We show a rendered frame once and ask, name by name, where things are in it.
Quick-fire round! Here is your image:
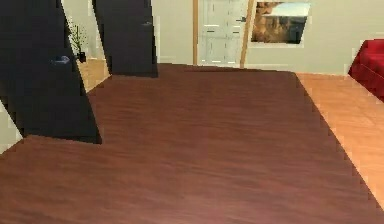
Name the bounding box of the white room door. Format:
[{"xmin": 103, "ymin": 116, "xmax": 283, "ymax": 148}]
[{"xmin": 197, "ymin": 0, "xmax": 250, "ymax": 67}]

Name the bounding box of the black room door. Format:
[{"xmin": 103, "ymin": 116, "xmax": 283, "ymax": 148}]
[
  {"xmin": 91, "ymin": 0, "xmax": 159, "ymax": 79},
  {"xmin": 0, "ymin": 0, "xmax": 103, "ymax": 145}
]

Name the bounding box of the framed brown landscape picture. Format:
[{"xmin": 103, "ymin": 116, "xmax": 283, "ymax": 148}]
[{"xmin": 248, "ymin": 0, "xmax": 312, "ymax": 48}]

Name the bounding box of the green house plant black pot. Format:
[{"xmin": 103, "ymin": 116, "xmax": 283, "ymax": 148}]
[{"xmin": 69, "ymin": 23, "xmax": 88, "ymax": 64}]

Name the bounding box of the red sofa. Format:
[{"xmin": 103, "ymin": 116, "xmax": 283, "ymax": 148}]
[{"xmin": 347, "ymin": 38, "xmax": 384, "ymax": 102}]

